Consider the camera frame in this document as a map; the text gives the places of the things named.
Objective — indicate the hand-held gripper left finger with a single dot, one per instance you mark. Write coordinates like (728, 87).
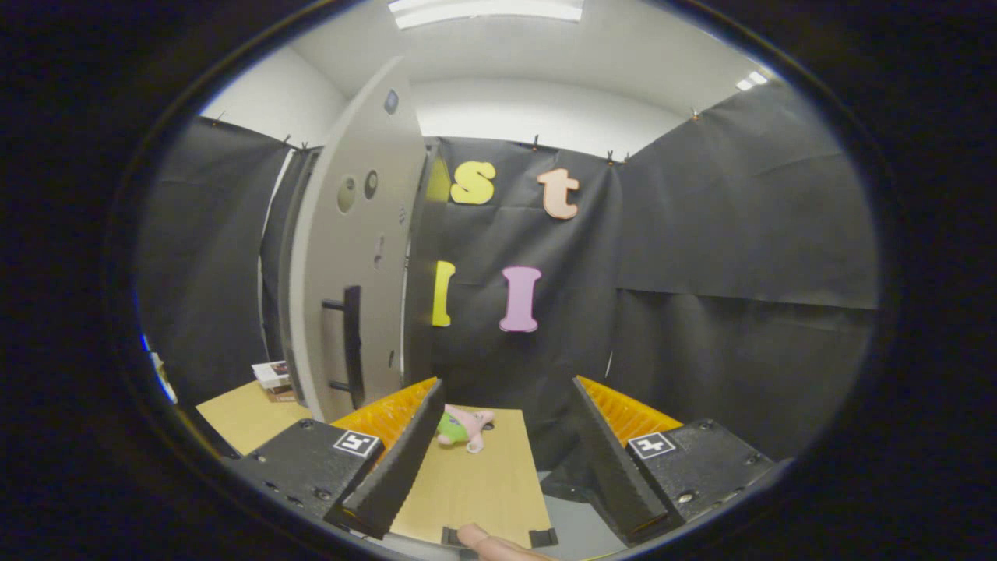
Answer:
(397, 467)

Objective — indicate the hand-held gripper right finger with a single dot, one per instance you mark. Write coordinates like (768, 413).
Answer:
(615, 467)

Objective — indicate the beige shoe cabinet door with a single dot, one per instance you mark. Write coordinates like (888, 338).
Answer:
(343, 241)

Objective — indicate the pink and green plush toy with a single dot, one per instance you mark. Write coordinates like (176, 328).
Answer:
(463, 427)

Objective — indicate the black clamp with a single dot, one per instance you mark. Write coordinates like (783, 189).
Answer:
(450, 536)
(543, 538)

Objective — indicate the small white printed box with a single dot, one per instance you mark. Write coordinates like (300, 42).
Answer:
(273, 378)

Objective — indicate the black backdrop cloth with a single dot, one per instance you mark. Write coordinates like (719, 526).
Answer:
(740, 273)

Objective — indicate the small ceiling light panel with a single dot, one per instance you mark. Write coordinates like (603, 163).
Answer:
(752, 80)

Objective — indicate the long ceiling light panel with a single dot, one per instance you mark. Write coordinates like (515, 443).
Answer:
(487, 11)

